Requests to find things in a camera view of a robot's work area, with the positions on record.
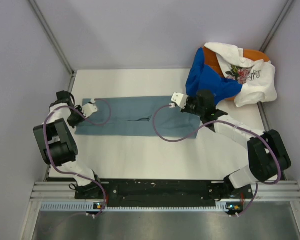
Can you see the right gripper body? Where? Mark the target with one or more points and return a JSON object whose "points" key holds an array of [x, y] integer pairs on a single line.
{"points": [[191, 106]]}

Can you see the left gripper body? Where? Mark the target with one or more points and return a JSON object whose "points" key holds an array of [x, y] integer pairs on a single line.
{"points": [[76, 118]]}

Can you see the grey-blue t shirt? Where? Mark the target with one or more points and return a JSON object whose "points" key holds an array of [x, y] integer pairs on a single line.
{"points": [[132, 116]]}

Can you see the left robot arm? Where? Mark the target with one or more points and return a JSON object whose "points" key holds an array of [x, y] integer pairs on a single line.
{"points": [[57, 144]]}

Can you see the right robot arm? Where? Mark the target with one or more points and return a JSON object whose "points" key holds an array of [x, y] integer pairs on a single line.
{"points": [[266, 152]]}

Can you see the royal blue t shirt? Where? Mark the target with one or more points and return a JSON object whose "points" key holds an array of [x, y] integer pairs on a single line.
{"points": [[203, 77]]}

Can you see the orange basket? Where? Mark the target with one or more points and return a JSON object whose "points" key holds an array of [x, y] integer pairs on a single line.
{"points": [[255, 56]]}

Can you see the white printed t shirt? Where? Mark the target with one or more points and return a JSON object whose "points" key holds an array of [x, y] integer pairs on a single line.
{"points": [[250, 75]]}

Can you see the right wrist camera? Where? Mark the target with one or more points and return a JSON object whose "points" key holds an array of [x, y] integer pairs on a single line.
{"points": [[178, 100]]}

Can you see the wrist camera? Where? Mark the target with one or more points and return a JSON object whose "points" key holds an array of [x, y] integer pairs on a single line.
{"points": [[178, 100], [89, 108]]}

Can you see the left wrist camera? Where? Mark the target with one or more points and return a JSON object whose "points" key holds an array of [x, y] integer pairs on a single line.
{"points": [[89, 108]]}

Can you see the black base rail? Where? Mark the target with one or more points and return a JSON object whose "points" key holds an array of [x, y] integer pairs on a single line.
{"points": [[149, 193]]}

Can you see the aluminium frame profile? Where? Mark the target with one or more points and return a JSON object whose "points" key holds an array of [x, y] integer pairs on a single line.
{"points": [[284, 191]]}

